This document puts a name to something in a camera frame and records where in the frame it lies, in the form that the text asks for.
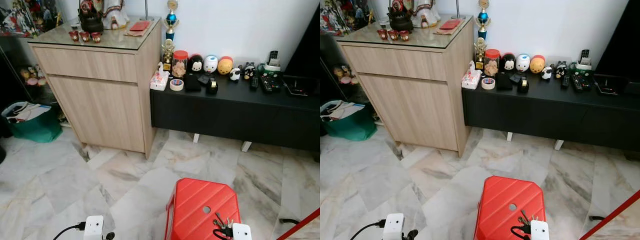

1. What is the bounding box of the flat red box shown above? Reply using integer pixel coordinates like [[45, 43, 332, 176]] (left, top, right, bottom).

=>
[[434, 18, 462, 36], [125, 20, 151, 37]]

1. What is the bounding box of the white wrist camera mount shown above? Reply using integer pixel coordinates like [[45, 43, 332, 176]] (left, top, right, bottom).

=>
[[530, 220, 550, 240], [382, 213, 405, 240], [83, 215, 105, 240], [232, 223, 252, 240]]

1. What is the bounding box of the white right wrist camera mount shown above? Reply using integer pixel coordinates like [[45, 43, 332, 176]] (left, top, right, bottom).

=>
[[530, 220, 550, 240], [232, 223, 252, 240]]

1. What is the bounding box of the clear jar red lid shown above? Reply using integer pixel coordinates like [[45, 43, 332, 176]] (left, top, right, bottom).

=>
[[484, 49, 501, 78], [171, 50, 189, 79]]

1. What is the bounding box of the metal lamp stand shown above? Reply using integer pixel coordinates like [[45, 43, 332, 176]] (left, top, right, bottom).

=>
[[141, 0, 155, 22], [451, 0, 466, 21]]

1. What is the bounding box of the colourful figure collection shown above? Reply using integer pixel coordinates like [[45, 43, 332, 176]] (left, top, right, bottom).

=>
[[320, 0, 377, 37], [0, 0, 64, 39]]

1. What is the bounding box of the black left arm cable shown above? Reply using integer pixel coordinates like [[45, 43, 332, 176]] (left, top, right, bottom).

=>
[[350, 220, 386, 240], [52, 222, 87, 240]]

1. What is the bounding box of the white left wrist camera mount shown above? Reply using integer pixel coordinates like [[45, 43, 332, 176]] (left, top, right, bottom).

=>
[[83, 215, 105, 240], [382, 213, 405, 240]]

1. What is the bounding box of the red plastic stool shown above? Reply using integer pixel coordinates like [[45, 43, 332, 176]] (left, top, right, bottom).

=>
[[473, 175, 547, 240], [164, 177, 242, 240]]

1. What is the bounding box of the flat black tray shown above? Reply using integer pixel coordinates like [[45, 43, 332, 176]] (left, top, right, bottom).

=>
[[593, 73, 631, 96], [282, 75, 317, 97]]

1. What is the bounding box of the tall blue trophy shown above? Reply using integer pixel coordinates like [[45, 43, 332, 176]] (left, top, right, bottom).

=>
[[164, 0, 180, 42], [475, 0, 492, 41]]

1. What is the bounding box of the light wooden cabinet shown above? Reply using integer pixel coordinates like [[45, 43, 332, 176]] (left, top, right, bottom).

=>
[[27, 16, 163, 160], [336, 15, 475, 158]]

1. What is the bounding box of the dark glass display cabinet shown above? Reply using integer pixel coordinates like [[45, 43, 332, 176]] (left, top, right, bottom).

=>
[[0, 35, 67, 126], [320, 34, 373, 123]]

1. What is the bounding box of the small gold trophy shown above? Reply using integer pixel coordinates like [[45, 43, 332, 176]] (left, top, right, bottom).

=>
[[473, 37, 488, 71], [161, 39, 176, 72]]

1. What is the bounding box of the wide black remote control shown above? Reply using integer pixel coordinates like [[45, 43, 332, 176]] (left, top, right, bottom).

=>
[[260, 75, 282, 94], [571, 74, 593, 92]]

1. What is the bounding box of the black television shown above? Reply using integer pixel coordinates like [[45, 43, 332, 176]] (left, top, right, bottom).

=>
[[284, 5, 321, 80], [595, 0, 640, 83]]

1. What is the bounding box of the green white holder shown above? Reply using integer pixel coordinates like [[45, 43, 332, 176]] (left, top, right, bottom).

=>
[[263, 61, 282, 78], [574, 60, 594, 77]]

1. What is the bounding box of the white pink tissue pack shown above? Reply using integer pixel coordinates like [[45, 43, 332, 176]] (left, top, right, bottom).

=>
[[150, 62, 171, 92], [461, 60, 482, 91]]

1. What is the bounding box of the white round plush toy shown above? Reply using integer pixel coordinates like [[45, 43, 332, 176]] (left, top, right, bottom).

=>
[[203, 55, 219, 75], [515, 53, 531, 73]]

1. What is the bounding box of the black incense pot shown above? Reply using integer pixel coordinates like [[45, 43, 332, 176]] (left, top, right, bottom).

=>
[[388, 0, 415, 33], [79, 0, 105, 35]]

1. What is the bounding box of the white robed statue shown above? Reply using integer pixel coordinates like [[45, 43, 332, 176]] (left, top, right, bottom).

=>
[[412, 0, 442, 29], [102, 0, 131, 31]]

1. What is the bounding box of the black low sideboard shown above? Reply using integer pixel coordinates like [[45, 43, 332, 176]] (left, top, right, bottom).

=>
[[461, 74, 640, 153], [150, 74, 321, 153]]

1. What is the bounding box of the yellow round plush toy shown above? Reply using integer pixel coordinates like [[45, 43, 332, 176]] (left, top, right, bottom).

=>
[[217, 56, 234, 76], [529, 55, 546, 75]]

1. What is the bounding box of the green shopping bag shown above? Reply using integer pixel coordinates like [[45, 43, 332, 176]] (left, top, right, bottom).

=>
[[1, 101, 64, 144], [320, 100, 377, 142]]

